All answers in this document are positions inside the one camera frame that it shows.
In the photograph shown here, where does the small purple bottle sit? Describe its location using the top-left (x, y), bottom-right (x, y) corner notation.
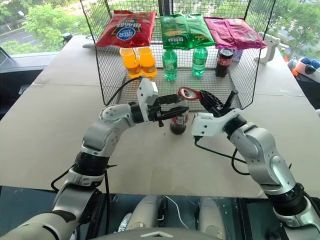
top-left (233, 48), bottom-right (244, 63)

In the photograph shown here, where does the black cylinder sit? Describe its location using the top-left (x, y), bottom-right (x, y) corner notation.
top-left (61, 32), bottom-right (74, 44)

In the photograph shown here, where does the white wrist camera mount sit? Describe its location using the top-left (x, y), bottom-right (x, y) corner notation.
top-left (190, 108), bottom-right (241, 138)
top-left (136, 77), bottom-right (160, 119)

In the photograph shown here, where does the red chip bag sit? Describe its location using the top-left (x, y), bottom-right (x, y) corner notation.
top-left (95, 10), bottom-right (157, 49)

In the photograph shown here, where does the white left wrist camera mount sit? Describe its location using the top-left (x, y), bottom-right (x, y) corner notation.
top-left (136, 77), bottom-right (160, 119)

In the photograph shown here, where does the thin white cable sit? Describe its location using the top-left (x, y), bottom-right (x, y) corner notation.
top-left (164, 195), bottom-right (189, 229)

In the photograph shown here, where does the glass cola bottle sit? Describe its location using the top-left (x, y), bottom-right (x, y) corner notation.
top-left (169, 95), bottom-right (190, 136)

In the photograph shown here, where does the grey right robot leg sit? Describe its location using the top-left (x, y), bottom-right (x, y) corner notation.
top-left (196, 197), bottom-right (227, 236)

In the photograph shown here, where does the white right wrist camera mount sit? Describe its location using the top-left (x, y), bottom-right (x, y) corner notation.
top-left (190, 108), bottom-right (241, 138)

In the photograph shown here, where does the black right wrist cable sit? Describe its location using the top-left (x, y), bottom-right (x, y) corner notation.
top-left (193, 135), bottom-right (251, 176)

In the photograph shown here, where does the grey robot torso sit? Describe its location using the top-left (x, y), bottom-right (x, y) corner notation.
top-left (90, 225), bottom-right (227, 240)

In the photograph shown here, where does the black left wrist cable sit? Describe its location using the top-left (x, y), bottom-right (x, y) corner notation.
top-left (105, 76), bottom-right (144, 106)

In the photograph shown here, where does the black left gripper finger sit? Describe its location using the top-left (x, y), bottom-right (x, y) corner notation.
top-left (159, 106), bottom-right (190, 121)
top-left (158, 93), bottom-right (182, 106)

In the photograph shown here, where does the thin black cable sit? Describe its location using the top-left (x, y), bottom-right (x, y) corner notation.
top-left (50, 163), bottom-right (118, 235)

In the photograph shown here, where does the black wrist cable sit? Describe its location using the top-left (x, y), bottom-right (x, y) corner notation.
top-left (105, 76), bottom-right (144, 106)
top-left (193, 135), bottom-right (251, 176)

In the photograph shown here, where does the black wire mesh rack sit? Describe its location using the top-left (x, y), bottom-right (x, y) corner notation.
top-left (79, 0), bottom-right (277, 111)

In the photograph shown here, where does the dark round toy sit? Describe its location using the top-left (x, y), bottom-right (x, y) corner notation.
top-left (305, 58), bottom-right (320, 75)

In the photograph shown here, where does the grey left robot leg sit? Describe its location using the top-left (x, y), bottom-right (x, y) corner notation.
top-left (124, 194), bottom-right (164, 232)

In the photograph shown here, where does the orange toy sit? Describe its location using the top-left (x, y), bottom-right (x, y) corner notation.
top-left (290, 60), bottom-right (309, 76)

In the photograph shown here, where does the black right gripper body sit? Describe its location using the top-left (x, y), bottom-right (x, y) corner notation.
top-left (208, 101), bottom-right (235, 118)

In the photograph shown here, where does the magenta chip bag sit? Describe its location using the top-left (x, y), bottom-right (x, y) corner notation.
top-left (204, 17), bottom-right (268, 50)

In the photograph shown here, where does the green soda bottle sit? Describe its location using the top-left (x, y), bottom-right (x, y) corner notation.
top-left (191, 46), bottom-right (209, 77)
top-left (161, 48), bottom-right (179, 82)

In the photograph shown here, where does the orange soda bottle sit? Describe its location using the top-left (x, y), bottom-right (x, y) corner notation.
top-left (137, 46), bottom-right (159, 79)
top-left (119, 47), bottom-right (143, 79)

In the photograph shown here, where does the grey robot leg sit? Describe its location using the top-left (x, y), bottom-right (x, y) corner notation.
top-left (196, 197), bottom-right (227, 236)
top-left (124, 194), bottom-right (164, 232)

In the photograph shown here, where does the white handheld device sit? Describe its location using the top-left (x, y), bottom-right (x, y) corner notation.
top-left (254, 31), bottom-right (282, 65)

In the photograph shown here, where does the green chip bag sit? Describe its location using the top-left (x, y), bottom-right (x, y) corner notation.
top-left (159, 13), bottom-right (217, 51)

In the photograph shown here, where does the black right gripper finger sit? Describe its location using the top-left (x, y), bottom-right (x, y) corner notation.
top-left (223, 90), bottom-right (240, 111)
top-left (199, 89), bottom-right (223, 109)

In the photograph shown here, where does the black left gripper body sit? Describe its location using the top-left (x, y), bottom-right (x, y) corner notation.
top-left (146, 96), bottom-right (165, 128)

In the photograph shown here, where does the plastic cola bottle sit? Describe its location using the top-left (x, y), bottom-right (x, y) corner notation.
top-left (214, 47), bottom-right (235, 78)

